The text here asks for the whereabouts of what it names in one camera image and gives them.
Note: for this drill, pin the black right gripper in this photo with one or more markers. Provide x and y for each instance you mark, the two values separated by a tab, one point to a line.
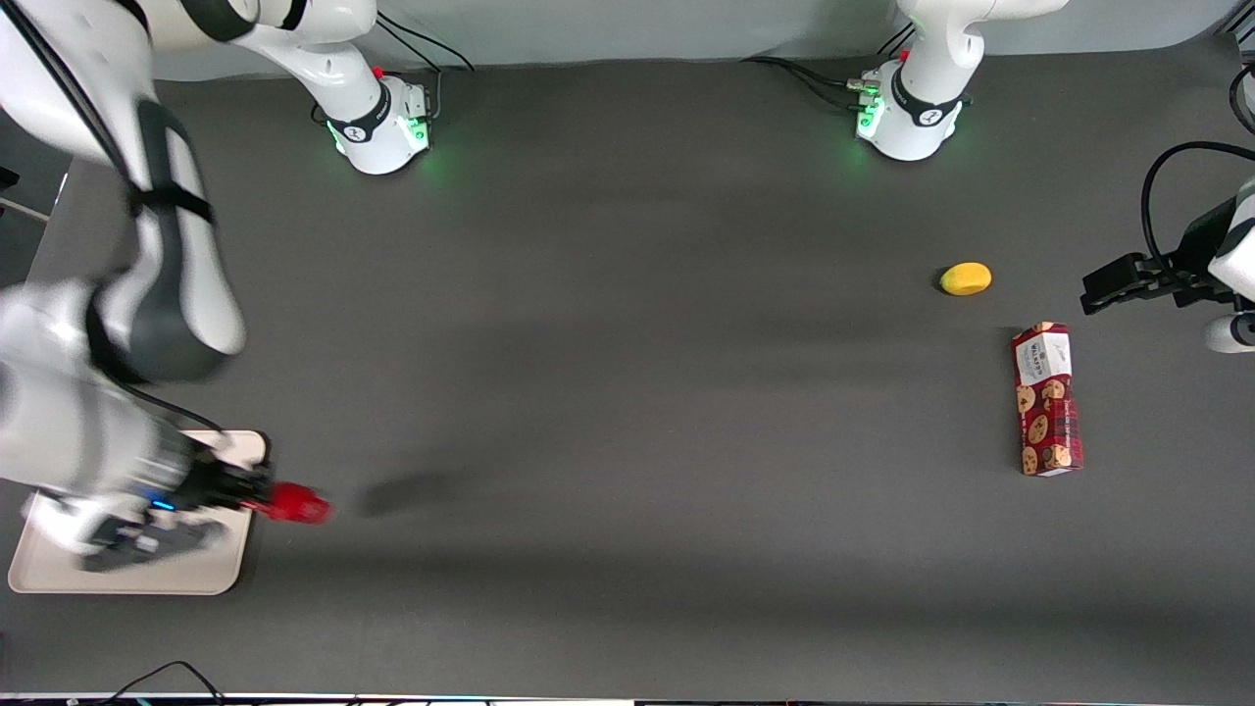
212	484

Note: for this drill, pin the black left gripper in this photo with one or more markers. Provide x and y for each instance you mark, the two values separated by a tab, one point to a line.
1194	251

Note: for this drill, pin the red coke bottle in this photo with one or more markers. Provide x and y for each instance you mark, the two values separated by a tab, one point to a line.
299	504

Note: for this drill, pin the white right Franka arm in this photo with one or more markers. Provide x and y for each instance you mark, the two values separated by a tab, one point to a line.
176	294

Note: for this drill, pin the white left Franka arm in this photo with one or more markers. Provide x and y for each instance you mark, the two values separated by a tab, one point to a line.
922	98

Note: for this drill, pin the beige plastic tray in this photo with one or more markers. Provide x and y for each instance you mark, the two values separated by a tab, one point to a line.
211	574

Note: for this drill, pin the red tartan cookie box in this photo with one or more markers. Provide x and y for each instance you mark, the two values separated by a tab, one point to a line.
1047	400

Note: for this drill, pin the yellow lemon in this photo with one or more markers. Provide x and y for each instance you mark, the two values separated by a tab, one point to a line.
966	278

